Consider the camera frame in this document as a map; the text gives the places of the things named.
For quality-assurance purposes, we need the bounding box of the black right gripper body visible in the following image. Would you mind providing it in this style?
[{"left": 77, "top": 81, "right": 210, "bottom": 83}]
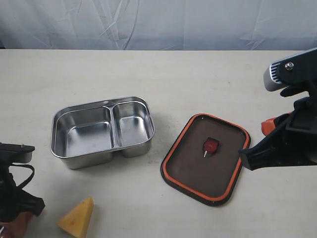
[{"left": 239, "top": 84, "right": 317, "bottom": 171}]

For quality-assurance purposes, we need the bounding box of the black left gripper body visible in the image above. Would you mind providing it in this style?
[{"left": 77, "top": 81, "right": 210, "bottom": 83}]
[{"left": 0, "top": 168, "right": 45, "bottom": 223}]

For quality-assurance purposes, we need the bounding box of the yellow toy cheese wedge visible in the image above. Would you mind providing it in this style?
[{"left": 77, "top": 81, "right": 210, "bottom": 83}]
[{"left": 56, "top": 197, "right": 94, "bottom": 238}]

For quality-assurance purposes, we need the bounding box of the dark transparent lid orange seal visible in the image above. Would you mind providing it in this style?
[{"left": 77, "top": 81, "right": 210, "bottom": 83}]
[{"left": 160, "top": 114, "right": 251, "bottom": 206}]

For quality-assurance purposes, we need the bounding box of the red toy sausage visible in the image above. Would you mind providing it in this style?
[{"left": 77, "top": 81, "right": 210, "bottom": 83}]
[{"left": 0, "top": 225, "right": 12, "bottom": 238}]

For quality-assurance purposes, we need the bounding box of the steel two-compartment lunch box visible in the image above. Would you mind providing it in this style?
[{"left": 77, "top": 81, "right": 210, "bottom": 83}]
[{"left": 51, "top": 96, "right": 155, "bottom": 170}]

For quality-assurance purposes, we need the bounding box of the grey fabric backdrop curtain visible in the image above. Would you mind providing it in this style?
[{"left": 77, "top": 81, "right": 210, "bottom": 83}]
[{"left": 0, "top": 0, "right": 317, "bottom": 50}]

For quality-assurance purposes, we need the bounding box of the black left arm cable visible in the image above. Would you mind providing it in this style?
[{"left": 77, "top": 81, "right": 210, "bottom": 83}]
[{"left": 7, "top": 163, "right": 35, "bottom": 190}]

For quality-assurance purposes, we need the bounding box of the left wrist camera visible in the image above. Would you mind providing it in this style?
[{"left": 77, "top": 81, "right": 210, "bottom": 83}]
[{"left": 0, "top": 143, "right": 35, "bottom": 165}]

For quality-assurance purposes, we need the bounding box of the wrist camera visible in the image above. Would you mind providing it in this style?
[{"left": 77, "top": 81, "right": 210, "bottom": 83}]
[
  {"left": 0, "top": 143, "right": 35, "bottom": 165},
  {"left": 263, "top": 48, "right": 317, "bottom": 92}
]

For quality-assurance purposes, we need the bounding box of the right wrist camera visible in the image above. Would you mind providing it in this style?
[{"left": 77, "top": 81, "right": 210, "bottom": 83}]
[{"left": 263, "top": 48, "right": 317, "bottom": 92}]

